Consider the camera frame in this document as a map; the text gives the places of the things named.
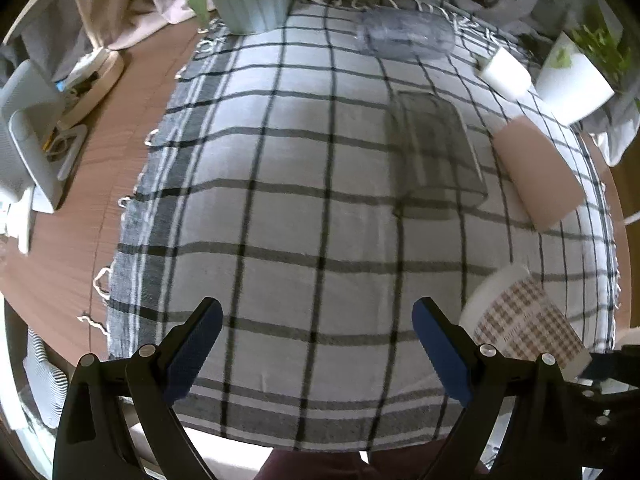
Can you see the black white checked tablecloth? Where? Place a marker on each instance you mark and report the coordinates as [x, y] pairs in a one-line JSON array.
[[300, 210]]

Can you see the striped grey cloth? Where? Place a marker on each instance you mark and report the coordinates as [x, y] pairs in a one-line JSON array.
[[45, 385]]

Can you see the round wooden tray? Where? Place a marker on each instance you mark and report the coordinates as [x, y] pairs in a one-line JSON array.
[[97, 85]]

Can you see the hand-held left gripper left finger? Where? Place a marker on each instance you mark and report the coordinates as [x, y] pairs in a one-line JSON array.
[[192, 342]]

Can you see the brown checked paper cup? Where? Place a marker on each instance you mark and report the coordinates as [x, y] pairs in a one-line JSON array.
[[525, 320]]

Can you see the pale pink cloth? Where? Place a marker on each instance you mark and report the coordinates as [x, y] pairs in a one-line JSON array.
[[150, 0]]

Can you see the grey translucent cup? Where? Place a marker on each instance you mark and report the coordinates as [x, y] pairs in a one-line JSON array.
[[435, 150]]

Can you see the white plant pot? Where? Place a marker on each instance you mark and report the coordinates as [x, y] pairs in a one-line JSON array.
[[572, 82]]

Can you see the green potted plant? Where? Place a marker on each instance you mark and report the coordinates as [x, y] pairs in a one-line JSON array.
[[602, 42]]

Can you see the white desk device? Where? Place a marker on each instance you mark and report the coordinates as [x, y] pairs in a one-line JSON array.
[[22, 135]]

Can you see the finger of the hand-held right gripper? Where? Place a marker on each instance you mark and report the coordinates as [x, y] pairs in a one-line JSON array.
[[612, 366]]

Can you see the clear glass cup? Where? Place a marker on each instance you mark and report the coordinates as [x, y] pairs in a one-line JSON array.
[[405, 32]]

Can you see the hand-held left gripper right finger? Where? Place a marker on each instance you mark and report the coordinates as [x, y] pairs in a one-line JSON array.
[[442, 345]]

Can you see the small white cup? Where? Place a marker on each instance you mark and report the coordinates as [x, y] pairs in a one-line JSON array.
[[507, 72]]

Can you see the pink cup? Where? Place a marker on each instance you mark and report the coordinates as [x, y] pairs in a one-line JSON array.
[[540, 175]]

